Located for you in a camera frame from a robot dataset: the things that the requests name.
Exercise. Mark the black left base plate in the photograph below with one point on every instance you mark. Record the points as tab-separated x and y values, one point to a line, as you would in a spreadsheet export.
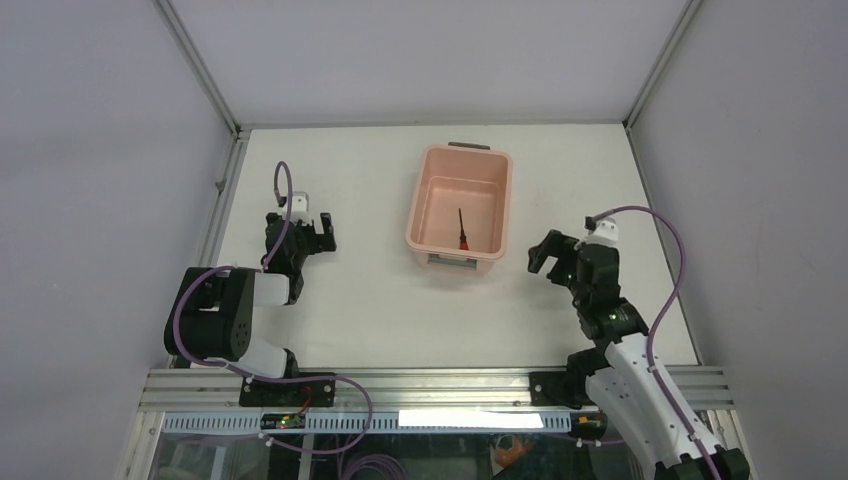
315	392

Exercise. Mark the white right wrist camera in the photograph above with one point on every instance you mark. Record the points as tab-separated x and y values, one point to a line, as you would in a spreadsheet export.
605	233

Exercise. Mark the white slotted cable duct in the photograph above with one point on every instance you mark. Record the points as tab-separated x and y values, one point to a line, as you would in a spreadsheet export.
404	421

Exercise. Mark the small green circuit board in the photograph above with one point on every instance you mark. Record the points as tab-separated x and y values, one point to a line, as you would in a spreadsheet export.
282	421

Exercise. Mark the aluminium right corner post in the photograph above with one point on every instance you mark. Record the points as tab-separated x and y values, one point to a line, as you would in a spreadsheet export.
667	51

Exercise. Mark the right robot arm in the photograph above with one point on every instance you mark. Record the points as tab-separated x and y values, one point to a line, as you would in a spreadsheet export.
620	374

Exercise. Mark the aluminium left corner post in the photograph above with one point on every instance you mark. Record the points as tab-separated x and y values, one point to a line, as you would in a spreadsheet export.
196	64

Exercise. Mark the aluminium corner post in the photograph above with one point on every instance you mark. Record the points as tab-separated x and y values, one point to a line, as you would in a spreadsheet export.
667	51
196	64

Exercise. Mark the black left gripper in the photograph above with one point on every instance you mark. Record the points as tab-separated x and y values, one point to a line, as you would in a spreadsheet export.
319	242

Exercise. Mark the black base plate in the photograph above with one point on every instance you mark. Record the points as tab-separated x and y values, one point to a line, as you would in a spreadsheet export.
560	388
315	392

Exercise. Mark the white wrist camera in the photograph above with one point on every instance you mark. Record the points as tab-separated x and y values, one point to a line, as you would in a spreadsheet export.
605	233
298	203

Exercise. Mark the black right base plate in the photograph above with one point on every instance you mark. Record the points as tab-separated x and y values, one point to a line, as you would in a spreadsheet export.
560	388

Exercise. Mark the aluminium front rail frame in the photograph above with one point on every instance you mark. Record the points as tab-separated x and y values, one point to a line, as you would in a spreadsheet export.
497	389

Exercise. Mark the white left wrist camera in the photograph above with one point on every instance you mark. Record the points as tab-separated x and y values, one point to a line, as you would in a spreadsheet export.
298	203

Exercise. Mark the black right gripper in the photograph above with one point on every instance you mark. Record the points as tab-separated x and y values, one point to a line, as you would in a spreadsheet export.
557	245

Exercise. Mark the red handled screwdriver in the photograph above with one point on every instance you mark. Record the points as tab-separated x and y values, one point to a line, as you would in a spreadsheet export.
463	243

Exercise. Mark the pink plastic bin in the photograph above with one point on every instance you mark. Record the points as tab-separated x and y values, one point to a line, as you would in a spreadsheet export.
474	178

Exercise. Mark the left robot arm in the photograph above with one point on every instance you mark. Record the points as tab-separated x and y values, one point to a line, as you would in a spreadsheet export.
211	322

